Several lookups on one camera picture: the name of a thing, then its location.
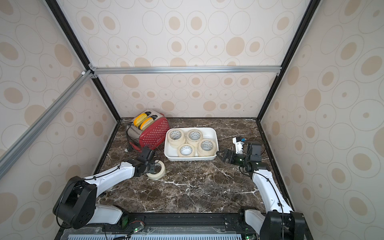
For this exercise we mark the yellow toast slice right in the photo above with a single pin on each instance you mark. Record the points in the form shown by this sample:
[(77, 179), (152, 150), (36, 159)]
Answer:
[(146, 123)]

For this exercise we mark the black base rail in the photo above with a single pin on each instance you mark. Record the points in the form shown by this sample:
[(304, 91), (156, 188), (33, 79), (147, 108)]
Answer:
[(190, 226)]

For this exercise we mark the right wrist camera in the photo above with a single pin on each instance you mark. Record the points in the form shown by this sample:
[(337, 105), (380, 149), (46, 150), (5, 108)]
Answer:
[(239, 144)]

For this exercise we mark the yellow toast slice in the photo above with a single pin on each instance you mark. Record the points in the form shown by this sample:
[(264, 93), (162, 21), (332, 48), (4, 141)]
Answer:
[(140, 119), (146, 123)]

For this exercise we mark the red polka-dot toaster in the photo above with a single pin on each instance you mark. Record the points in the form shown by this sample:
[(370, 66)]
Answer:
[(153, 136)]

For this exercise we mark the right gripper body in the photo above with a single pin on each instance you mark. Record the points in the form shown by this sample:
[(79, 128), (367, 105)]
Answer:
[(233, 157)]

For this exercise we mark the yellow toast slice left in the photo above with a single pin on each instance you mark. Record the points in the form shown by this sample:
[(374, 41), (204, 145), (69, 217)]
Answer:
[(140, 119)]

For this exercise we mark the diagonal aluminium frame bar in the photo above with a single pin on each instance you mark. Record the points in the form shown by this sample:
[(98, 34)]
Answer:
[(23, 143)]

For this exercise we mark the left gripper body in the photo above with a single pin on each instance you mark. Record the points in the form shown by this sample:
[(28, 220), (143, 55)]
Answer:
[(150, 166)]

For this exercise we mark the masking tape roll one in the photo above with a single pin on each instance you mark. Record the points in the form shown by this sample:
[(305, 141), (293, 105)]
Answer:
[(176, 137)]

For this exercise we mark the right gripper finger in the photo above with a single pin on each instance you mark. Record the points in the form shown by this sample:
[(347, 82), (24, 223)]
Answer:
[(223, 158), (223, 153)]

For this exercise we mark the masking tape roll two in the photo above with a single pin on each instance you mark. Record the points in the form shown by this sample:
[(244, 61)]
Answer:
[(194, 136)]

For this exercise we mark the white plastic storage box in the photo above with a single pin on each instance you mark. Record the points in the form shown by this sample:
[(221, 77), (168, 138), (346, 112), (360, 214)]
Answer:
[(172, 155)]

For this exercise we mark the masking tape roll three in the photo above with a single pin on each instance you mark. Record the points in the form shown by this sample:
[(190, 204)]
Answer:
[(186, 151)]

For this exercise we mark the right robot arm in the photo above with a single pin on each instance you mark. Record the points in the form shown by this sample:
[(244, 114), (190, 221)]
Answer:
[(270, 198)]

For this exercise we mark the horizontal aluminium frame bar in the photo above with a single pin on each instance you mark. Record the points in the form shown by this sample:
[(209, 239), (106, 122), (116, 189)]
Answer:
[(187, 70)]

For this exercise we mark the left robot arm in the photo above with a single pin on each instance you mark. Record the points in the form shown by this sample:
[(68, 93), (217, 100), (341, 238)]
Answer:
[(77, 204)]

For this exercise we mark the masking tape roll four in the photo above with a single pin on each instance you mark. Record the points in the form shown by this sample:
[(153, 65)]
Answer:
[(206, 148)]

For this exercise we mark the masking tape roll five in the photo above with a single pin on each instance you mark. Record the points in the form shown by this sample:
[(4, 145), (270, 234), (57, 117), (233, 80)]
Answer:
[(157, 171)]

